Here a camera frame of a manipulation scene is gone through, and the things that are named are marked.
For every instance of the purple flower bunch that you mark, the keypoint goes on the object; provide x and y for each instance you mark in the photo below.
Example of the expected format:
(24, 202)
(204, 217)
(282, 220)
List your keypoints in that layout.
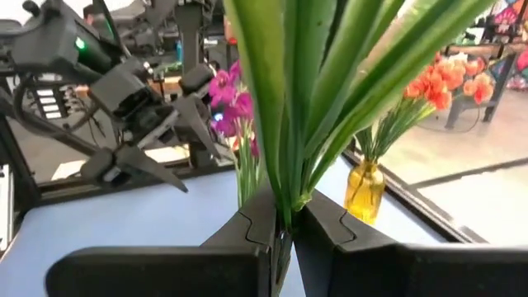
(224, 88)

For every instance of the black-legged workbench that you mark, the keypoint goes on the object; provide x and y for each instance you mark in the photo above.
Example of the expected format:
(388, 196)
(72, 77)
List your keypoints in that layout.
(495, 82)

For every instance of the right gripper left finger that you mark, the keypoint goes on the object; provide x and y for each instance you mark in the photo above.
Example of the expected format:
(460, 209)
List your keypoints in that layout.
(165, 272)

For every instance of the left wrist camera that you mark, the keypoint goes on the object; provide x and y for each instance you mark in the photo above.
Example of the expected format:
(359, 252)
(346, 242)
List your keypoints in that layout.
(119, 90)

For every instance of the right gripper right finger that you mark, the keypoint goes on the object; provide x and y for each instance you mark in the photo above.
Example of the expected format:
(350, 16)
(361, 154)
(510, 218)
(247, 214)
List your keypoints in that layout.
(412, 272)

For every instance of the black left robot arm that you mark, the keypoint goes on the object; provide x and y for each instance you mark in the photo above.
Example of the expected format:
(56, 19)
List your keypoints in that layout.
(49, 45)

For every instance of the red flower bunch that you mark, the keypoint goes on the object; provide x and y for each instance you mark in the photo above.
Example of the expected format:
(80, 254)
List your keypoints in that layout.
(297, 123)

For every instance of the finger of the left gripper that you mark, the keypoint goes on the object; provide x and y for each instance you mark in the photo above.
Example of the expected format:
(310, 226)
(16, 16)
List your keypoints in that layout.
(103, 165)
(198, 82)

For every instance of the yellow glass vase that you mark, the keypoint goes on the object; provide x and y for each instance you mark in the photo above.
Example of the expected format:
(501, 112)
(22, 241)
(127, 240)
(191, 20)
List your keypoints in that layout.
(365, 194)

